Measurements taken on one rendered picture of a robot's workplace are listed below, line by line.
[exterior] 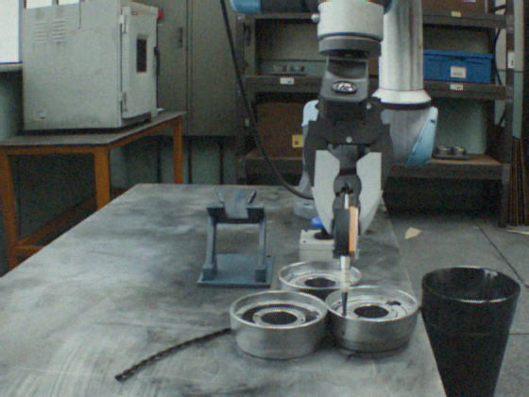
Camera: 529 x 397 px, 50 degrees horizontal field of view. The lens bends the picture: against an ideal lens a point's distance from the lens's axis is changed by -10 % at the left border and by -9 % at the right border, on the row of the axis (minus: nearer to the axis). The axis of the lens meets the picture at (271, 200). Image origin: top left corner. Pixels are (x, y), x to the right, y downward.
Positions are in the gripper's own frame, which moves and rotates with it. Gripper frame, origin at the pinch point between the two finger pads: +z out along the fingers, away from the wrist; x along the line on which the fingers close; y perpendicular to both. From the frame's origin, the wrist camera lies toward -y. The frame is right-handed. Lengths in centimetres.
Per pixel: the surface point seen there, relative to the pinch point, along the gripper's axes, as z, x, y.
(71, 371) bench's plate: 15.1, 26.7, -13.3
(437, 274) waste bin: 33, -33, 136
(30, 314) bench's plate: 13.5, 38.4, -0.6
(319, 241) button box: 5.4, 3.5, 21.6
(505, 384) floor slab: 74, -64, 136
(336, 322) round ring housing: 10.3, 0.4, -3.3
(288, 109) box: -32, 38, 346
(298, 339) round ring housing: 11.3, 4.1, -6.7
